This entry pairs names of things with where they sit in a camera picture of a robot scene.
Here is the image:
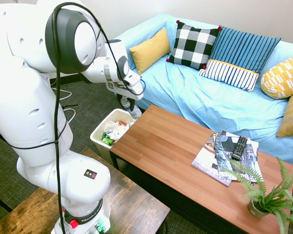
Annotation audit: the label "white plastic trash bin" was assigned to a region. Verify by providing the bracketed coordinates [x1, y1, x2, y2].
[89, 108, 140, 172]

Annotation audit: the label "grey plant pot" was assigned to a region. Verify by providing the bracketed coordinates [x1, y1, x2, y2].
[247, 196, 271, 218]

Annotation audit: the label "stack of magazines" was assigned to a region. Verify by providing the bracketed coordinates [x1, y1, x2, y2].
[190, 132, 233, 187]

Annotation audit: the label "white edged magazine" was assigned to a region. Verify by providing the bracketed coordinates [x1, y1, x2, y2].
[220, 130, 260, 158]

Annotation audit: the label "silver blue drink can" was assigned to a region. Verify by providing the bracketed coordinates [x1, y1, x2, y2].
[120, 96, 143, 120]

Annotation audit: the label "black TV remote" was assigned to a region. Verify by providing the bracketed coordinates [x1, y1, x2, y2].
[231, 136, 249, 161]

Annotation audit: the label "white floor cable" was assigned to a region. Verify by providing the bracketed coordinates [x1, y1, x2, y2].
[51, 87, 77, 122]

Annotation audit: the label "green snack wrapper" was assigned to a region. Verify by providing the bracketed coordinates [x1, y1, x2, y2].
[101, 132, 116, 147]

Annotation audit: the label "black metal stand leg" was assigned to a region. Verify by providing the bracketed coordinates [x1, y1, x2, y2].
[0, 191, 13, 213]

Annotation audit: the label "plain yellow pillow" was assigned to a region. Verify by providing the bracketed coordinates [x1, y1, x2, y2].
[129, 26, 172, 75]

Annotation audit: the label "light blue covered sofa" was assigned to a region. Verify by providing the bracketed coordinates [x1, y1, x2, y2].
[111, 13, 293, 186]

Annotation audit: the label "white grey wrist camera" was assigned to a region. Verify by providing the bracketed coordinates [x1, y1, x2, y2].
[123, 69, 142, 86]

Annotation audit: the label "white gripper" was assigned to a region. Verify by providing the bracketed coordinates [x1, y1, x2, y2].
[106, 81, 145, 112]

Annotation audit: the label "dark cover magazine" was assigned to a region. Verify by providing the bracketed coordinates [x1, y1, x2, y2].
[214, 134, 264, 184]

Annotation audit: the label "black white checkered pillow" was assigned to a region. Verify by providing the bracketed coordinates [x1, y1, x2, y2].
[166, 19, 223, 71]

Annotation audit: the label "reddish wooden coffee table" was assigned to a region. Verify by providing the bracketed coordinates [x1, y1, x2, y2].
[109, 104, 293, 234]

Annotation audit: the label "blue striped pillow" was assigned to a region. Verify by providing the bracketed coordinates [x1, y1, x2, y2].
[197, 25, 282, 94]

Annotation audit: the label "white crumpled plastic bag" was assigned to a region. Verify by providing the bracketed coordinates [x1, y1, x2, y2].
[103, 120, 128, 140]

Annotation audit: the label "green fern plant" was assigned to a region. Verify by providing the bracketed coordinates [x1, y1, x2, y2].
[221, 151, 293, 234]

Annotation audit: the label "yellow white patterned pillow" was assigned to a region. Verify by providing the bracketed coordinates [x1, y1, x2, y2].
[260, 53, 293, 100]

